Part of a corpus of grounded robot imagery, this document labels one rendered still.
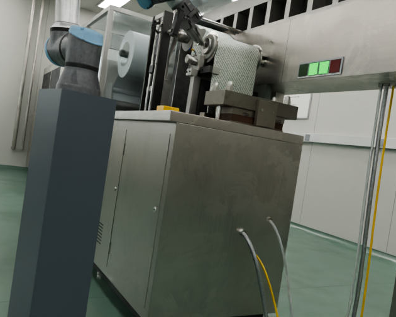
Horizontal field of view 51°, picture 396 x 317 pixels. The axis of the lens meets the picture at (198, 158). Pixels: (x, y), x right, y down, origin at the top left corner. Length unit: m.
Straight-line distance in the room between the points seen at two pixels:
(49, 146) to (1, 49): 5.91
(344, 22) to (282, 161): 0.62
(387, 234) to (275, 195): 2.68
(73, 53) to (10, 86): 5.77
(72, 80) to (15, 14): 5.95
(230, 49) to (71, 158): 0.94
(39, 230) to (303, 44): 1.33
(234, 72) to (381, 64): 0.66
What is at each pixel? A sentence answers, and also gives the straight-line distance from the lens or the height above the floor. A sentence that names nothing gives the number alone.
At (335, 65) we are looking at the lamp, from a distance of 1.79.
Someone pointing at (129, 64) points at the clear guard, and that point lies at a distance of 2.86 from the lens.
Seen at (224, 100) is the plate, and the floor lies 0.99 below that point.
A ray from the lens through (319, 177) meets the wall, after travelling 4.99.
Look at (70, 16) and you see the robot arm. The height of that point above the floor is 1.18.
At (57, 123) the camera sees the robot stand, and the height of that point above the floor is 0.79.
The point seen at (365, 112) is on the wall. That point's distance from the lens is 4.70.
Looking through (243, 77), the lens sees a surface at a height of 1.14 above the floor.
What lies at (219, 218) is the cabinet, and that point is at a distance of 1.68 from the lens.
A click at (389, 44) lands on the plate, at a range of 1.66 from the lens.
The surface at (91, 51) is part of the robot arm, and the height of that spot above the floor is 1.05.
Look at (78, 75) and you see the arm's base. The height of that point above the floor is 0.96.
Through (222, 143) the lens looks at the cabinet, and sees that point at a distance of 1.64.
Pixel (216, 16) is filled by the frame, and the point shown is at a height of 1.60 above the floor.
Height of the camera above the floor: 0.78
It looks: 1 degrees down
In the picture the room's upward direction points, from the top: 9 degrees clockwise
